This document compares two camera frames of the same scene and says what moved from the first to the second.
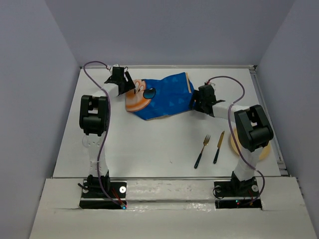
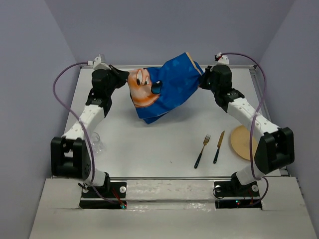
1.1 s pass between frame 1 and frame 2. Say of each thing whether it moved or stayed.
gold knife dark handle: stayed
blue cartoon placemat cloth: moved
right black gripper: moved
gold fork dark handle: stayed
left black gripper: moved
